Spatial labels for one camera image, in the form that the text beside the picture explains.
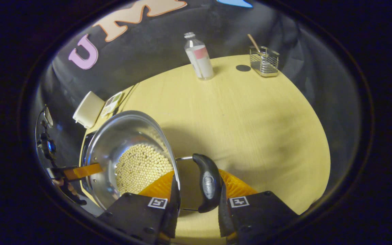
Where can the small dark round disc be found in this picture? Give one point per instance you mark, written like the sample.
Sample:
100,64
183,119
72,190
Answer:
243,68

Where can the black induction cooktop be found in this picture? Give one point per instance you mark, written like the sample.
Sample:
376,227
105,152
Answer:
86,146

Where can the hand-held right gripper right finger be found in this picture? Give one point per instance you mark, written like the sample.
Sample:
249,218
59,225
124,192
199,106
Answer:
225,217

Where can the white boxy container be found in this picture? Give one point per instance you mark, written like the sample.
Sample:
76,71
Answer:
88,109

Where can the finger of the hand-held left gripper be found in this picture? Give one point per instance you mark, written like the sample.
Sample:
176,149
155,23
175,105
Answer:
83,171

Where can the clear bottle with pink label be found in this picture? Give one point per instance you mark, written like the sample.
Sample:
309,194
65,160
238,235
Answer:
202,63

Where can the wooden stick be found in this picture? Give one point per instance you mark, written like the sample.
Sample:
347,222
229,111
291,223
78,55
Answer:
253,42

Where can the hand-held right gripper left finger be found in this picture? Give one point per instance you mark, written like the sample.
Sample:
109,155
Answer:
172,217

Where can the divided seasoning dish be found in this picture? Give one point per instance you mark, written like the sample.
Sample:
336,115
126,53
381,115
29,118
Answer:
111,103

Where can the pile of soybeans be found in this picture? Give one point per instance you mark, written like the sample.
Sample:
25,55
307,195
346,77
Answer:
141,168

